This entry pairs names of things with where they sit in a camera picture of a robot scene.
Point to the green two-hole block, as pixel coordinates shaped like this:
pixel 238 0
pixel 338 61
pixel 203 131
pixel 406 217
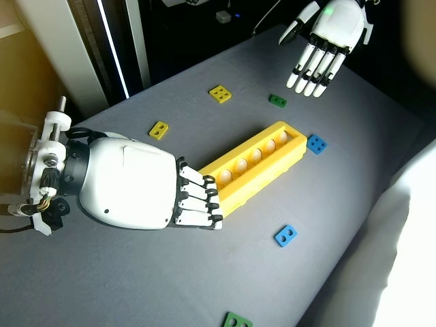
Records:
pixel 229 322
pixel 277 105

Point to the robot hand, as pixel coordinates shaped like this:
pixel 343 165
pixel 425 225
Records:
pixel 337 24
pixel 129 184

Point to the yellow two-hole block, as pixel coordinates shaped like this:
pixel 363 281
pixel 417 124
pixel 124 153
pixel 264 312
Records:
pixel 157 137

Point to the blurred tan object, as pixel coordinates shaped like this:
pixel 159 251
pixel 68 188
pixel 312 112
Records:
pixel 422 34

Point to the white pillar panel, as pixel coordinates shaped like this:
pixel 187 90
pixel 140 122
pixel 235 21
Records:
pixel 61 51

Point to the blue two-hole block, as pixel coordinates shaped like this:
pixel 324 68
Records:
pixel 285 242

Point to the grey table cloth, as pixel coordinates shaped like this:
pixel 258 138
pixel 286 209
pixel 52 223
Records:
pixel 323 204

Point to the white light strip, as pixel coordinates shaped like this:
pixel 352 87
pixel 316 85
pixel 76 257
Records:
pixel 114 51

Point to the yellow egg carton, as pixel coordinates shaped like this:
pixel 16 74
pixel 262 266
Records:
pixel 265 177

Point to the white fabric sheet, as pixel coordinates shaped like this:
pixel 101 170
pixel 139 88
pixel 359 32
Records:
pixel 408 255

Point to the blue four-hole square block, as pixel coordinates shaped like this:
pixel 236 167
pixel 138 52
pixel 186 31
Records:
pixel 317 144

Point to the yellow four-hole square block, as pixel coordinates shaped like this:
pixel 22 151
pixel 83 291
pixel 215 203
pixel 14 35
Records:
pixel 220 93

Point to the white power adapter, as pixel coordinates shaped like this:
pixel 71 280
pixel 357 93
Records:
pixel 223 16

